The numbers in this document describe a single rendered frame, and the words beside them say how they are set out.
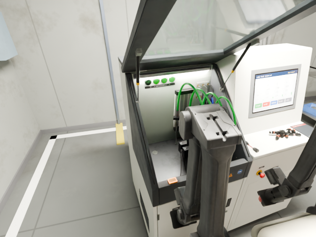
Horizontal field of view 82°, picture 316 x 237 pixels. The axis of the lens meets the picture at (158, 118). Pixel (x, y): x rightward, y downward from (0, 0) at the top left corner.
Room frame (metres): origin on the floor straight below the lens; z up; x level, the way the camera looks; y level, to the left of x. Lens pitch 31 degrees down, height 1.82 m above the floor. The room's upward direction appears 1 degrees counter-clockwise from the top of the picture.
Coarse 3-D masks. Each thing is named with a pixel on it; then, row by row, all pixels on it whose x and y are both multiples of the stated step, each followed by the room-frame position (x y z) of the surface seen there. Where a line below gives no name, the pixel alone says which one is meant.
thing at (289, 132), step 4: (288, 128) 1.15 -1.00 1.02; (272, 132) 1.11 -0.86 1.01; (276, 132) 1.11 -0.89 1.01; (280, 132) 1.11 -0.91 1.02; (284, 132) 1.10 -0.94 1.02; (288, 132) 1.12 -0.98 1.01; (292, 132) 1.14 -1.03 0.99; (296, 132) 1.13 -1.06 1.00; (276, 136) 1.06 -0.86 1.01; (288, 136) 1.08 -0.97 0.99
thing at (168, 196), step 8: (240, 160) 0.89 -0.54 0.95; (232, 168) 0.84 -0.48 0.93; (240, 168) 0.86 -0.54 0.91; (184, 176) 0.76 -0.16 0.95; (232, 176) 0.84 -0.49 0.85; (240, 176) 0.87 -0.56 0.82; (160, 184) 0.70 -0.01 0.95; (168, 184) 0.70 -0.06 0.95; (176, 184) 0.71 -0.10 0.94; (184, 184) 0.73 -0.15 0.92; (160, 192) 0.68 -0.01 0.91; (168, 192) 0.70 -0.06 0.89; (160, 200) 0.68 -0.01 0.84; (168, 200) 0.70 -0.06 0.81
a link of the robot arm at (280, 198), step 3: (273, 183) 0.53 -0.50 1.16; (276, 183) 0.52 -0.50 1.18; (276, 186) 0.52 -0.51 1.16; (279, 186) 0.50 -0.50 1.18; (273, 189) 0.52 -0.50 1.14; (276, 189) 0.50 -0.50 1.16; (273, 192) 0.51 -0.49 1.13; (276, 192) 0.49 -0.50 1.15; (279, 192) 0.48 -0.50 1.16; (276, 195) 0.49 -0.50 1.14; (279, 195) 0.48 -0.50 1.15; (276, 198) 0.49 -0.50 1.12; (279, 198) 0.48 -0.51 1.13; (282, 198) 0.47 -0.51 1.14; (285, 198) 0.47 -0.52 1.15; (288, 198) 0.47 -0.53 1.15
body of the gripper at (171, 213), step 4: (172, 212) 0.45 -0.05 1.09; (176, 212) 0.45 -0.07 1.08; (172, 216) 0.44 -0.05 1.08; (176, 216) 0.44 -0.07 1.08; (172, 220) 0.43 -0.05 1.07; (176, 220) 0.43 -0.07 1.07; (172, 224) 0.42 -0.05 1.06; (176, 224) 0.41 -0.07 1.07; (180, 224) 0.41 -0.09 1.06; (184, 224) 0.41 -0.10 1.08; (188, 224) 0.41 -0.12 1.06
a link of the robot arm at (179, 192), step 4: (176, 188) 0.48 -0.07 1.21; (180, 188) 0.47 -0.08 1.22; (184, 188) 0.47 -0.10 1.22; (176, 192) 0.47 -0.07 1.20; (180, 192) 0.45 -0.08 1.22; (176, 196) 0.46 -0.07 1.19; (180, 196) 0.44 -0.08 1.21; (176, 200) 0.45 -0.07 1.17; (180, 200) 0.42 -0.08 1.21; (180, 212) 0.36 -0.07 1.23; (180, 216) 0.35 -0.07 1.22; (180, 220) 0.35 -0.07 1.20
